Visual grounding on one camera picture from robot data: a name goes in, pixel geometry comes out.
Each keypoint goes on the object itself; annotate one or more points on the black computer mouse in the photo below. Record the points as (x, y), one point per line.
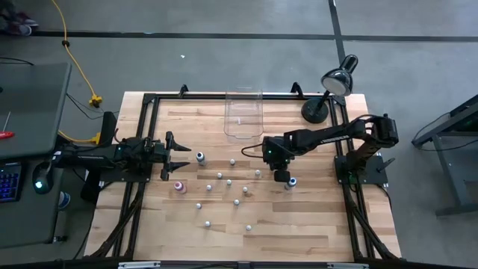
(42, 177)

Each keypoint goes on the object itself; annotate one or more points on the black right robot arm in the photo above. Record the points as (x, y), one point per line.
(328, 136)

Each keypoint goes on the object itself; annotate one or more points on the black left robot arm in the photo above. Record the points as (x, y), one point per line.
(93, 158)

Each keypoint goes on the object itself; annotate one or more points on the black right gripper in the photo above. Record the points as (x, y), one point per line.
(278, 153)

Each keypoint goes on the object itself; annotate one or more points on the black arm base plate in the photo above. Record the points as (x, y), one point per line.
(373, 172)

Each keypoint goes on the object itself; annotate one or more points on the black aluminium table frame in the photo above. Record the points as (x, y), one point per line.
(205, 96)

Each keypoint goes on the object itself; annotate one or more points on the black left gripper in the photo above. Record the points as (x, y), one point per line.
(158, 151)

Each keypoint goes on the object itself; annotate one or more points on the large black food coloring bottle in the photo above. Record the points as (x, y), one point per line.
(200, 157)

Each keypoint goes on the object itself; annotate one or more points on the grey desk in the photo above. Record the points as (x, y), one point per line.
(33, 104)

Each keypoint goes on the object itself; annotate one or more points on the large pink food coloring bottle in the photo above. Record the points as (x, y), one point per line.
(179, 186)

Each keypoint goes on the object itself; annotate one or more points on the person's shoe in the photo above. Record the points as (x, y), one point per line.
(22, 26)
(64, 200)

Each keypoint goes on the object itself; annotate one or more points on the black side table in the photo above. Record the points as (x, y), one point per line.
(448, 149)

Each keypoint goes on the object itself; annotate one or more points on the backlit computer keyboard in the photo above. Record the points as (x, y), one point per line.
(9, 183)

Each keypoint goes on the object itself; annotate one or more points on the large blue food coloring bottle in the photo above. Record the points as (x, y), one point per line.
(291, 182)

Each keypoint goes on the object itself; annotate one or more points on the silver metal bracket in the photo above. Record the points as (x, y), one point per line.
(138, 265)
(347, 265)

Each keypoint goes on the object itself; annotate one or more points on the clear plastic bin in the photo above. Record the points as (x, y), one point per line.
(242, 112)

